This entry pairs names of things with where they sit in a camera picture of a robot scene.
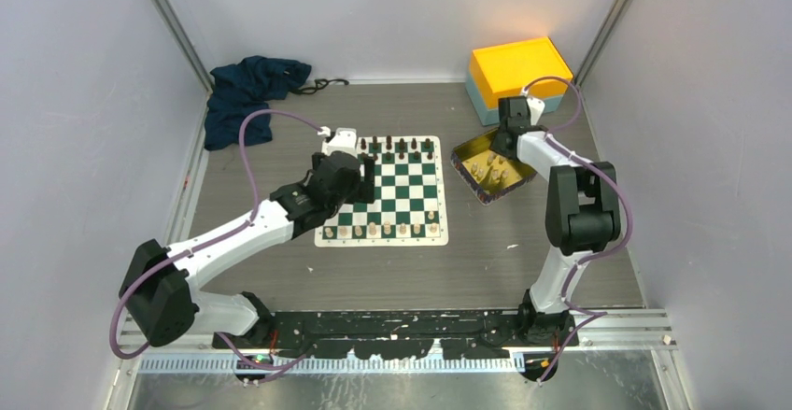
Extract light blue box base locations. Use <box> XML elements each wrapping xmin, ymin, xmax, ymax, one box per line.
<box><xmin>465</xmin><ymin>74</ymin><xmax>563</xmax><ymax>126</ymax></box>

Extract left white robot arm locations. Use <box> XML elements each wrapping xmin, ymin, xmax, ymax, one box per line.
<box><xmin>119</xmin><ymin>151</ymin><xmax>375</xmax><ymax>347</ymax></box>

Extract dark blue cloth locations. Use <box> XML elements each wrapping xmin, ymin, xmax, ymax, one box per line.
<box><xmin>204</xmin><ymin>55</ymin><xmax>312</xmax><ymax>151</ymax></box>

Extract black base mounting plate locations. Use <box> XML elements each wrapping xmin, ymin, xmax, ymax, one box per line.
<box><xmin>231</xmin><ymin>308</ymin><xmax>574</xmax><ymax>361</ymax></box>

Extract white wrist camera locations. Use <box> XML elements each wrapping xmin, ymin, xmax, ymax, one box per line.
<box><xmin>522</xmin><ymin>90</ymin><xmax>545</xmax><ymax>126</ymax></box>
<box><xmin>317</xmin><ymin>126</ymin><xmax>359</xmax><ymax>157</ymax></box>

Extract yellow box lid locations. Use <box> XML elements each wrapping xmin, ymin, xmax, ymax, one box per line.
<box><xmin>468</xmin><ymin>36</ymin><xmax>573</xmax><ymax>108</ymax></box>

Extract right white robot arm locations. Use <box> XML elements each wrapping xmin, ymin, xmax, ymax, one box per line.
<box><xmin>490</xmin><ymin>95</ymin><xmax>621</xmax><ymax>346</ymax></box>

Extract aluminium front rail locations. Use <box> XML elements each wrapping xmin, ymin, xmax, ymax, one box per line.
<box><xmin>137</xmin><ymin>353</ymin><xmax>525</xmax><ymax>375</ymax></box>

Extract gold metal tin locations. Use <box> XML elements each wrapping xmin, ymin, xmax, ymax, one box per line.
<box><xmin>451</xmin><ymin>130</ymin><xmax>536</xmax><ymax>205</ymax></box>

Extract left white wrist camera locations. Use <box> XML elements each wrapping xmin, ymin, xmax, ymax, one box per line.
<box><xmin>317</xmin><ymin>126</ymin><xmax>359</xmax><ymax>157</ymax></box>

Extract green white chess board mat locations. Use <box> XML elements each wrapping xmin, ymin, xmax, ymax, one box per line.
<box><xmin>314</xmin><ymin>135</ymin><xmax>449</xmax><ymax>248</ymax></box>

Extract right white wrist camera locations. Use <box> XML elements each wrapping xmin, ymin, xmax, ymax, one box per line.
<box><xmin>522</xmin><ymin>90</ymin><xmax>545</xmax><ymax>126</ymax></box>

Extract black cord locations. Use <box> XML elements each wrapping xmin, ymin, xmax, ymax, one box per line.
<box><xmin>290</xmin><ymin>77</ymin><xmax>350</xmax><ymax>96</ymax></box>

